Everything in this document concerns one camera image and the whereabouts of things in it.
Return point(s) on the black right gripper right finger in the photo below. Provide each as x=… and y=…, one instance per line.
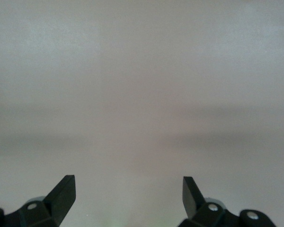
x=194, y=203

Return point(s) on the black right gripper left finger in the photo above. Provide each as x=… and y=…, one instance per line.
x=61, y=201

